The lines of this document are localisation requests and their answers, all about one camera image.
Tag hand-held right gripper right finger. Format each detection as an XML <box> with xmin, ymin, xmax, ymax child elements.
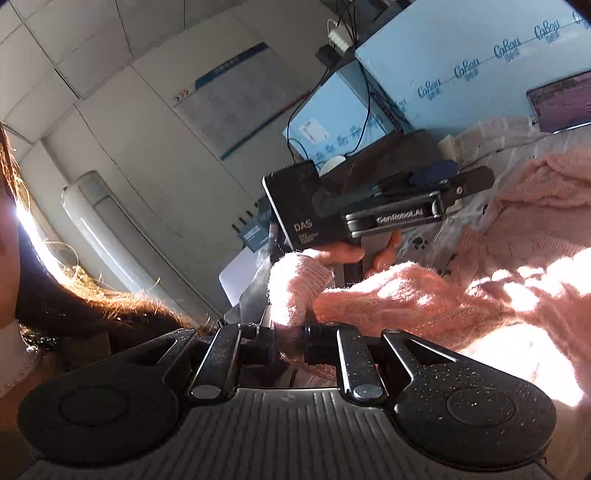
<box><xmin>302</xmin><ymin>322</ymin><xmax>467</xmax><ymax>407</ymax></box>

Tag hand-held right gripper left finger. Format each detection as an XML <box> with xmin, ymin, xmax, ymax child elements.
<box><xmin>115</xmin><ymin>323</ymin><xmax>280</xmax><ymax>402</ymax></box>

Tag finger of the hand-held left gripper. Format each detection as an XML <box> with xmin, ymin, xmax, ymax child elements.
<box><xmin>369</xmin><ymin>159</ymin><xmax>461</xmax><ymax>193</ymax></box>
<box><xmin>434</xmin><ymin>166</ymin><xmax>496</xmax><ymax>213</ymax></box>

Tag pink knit sweater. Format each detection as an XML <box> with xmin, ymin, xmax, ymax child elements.
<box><xmin>277</xmin><ymin>147</ymin><xmax>591</xmax><ymax>480</ymax></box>

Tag person's left hand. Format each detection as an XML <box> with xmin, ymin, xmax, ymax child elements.
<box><xmin>316</xmin><ymin>230</ymin><xmax>404</xmax><ymax>274</ymax></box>

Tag printed bed sheet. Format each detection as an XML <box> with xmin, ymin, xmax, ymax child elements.
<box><xmin>402</xmin><ymin>134</ymin><xmax>591</xmax><ymax>278</ymax></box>

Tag cream knit cloth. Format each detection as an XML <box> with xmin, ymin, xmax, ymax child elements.
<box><xmin>436</xmin><ymin>117</ymin><xmax>539</xmax><ymax>160</ymax></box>

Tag dark blue small box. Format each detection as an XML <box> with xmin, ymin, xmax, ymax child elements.
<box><xmin>238</xmin><ymin>222</ymin><xmax>278</xmax><ymax>252</ymax></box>

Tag white round object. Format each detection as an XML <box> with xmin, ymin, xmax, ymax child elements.
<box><xmin>318</xmin><ymin>154</ymin><xmax>347</xmax><ymax>176</ymax></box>

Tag small light blue carton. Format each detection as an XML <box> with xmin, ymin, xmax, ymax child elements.
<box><xmin>283</xmin><ymin>60</ymin><xmax>411</xmax><ymax>167</ymax></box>

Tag black smartphone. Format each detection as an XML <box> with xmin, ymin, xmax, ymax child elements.
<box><xmin>526</xmin><ymin>69</ymin><xmax>591</xmax><ymax>134</ymax></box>

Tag large light blue carton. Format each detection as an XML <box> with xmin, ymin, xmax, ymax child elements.
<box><xmin>355</xmin><ymin>0</ymin><xmax>591</xmax><ymax>134</ymax></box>

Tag black cube adapter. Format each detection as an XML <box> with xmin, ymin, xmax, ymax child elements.
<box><xmin>316</xmin><ymin>44</ymin><xmax>340</xmax><ymax>68</ymax></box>

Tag white power adapter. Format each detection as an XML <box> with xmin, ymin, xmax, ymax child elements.
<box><xmin>327</xmin><ymin>18</ymin><xmax>354</xmax><ymax>49</ymax></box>

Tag person's head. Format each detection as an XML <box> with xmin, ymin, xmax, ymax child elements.
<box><xmin>0</xmin><ymin>120</ymin><xmax>199</xmax><ymax>352</ymax></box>

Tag white standing air conditioner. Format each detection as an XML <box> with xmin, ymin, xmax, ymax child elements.
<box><xmin>61</xmin><ymin>171</ymin><xmax>222</xmax><ymax>319</ymax></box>

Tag black cable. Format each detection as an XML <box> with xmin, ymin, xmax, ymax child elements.
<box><xmin>286</xmin><ymin>60</ymin><xmax>375</xmax><ymax>162</ymax></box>

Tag white wall poster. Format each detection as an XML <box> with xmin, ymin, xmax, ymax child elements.
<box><xmin>172</xmin><ymin>42</ymin><xmax>311</xmax><ymax>161</ymax></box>

